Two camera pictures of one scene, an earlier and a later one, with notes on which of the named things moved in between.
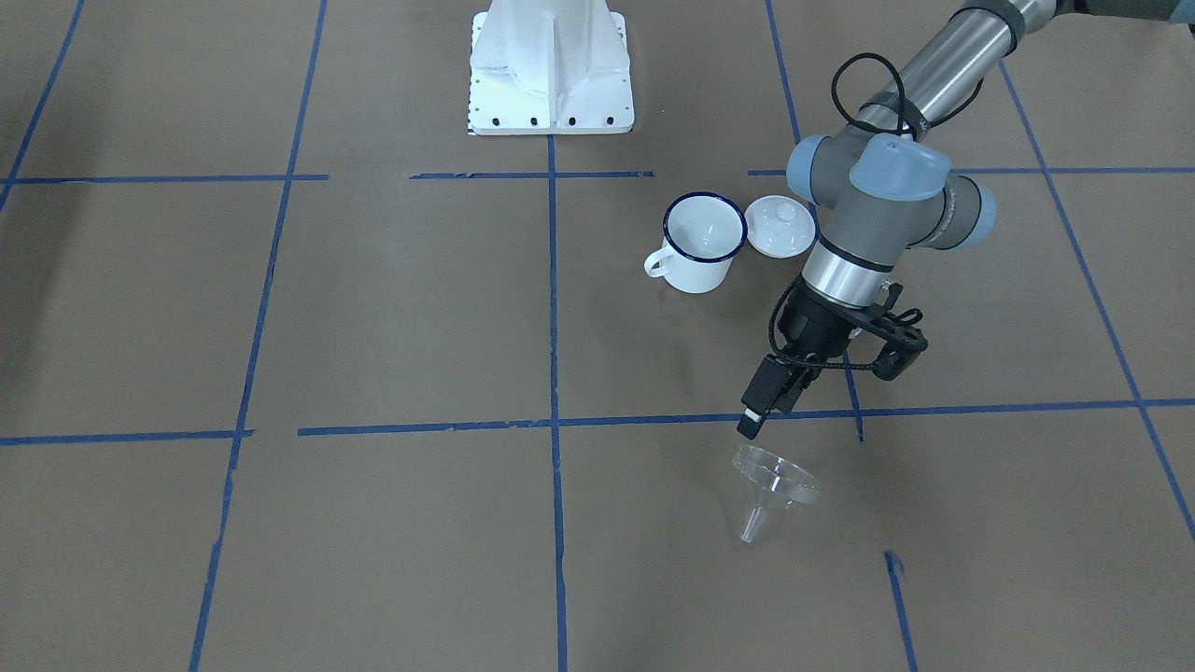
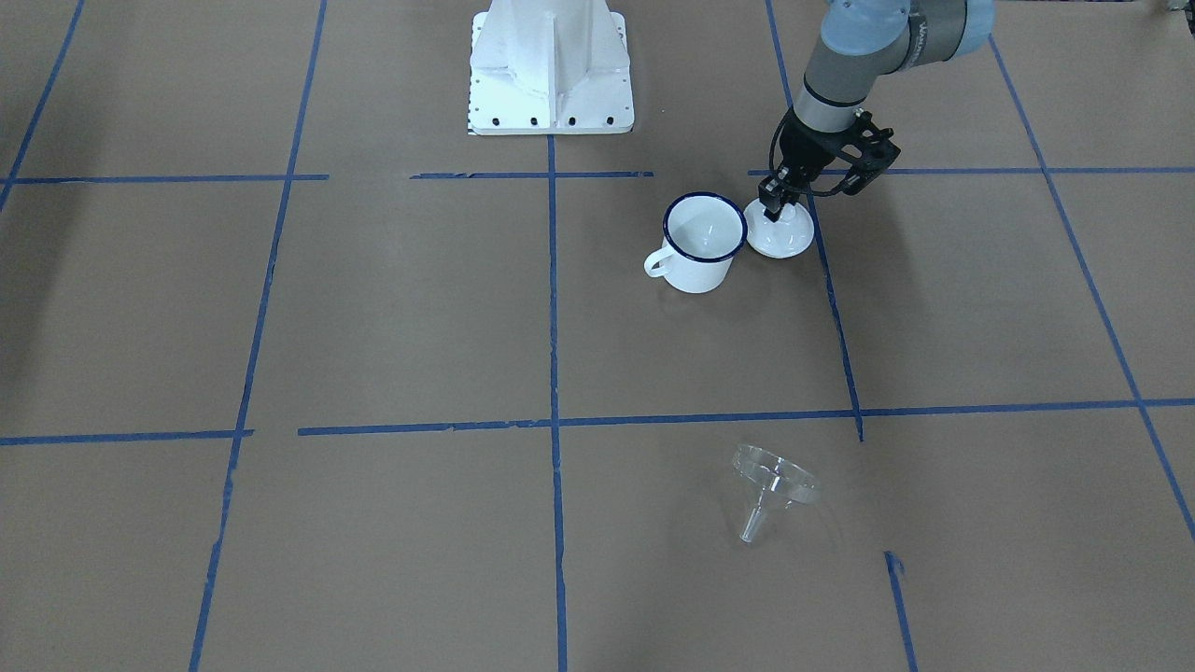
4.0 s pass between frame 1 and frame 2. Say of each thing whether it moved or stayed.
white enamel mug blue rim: stayed
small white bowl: stayed
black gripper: moved
